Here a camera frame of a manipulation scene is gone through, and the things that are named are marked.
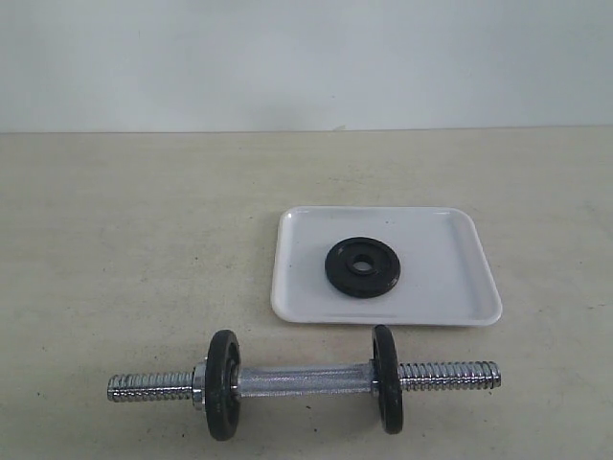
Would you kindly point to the chrome collar nut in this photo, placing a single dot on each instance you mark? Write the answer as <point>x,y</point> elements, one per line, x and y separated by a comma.
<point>198,385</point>

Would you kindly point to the chrome threaded dumbbell bar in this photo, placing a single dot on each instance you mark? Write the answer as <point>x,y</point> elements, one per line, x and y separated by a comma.
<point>305,381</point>

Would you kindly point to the white rectangular plastic tray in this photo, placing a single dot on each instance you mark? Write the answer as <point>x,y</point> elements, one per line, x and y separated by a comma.
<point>444,278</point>

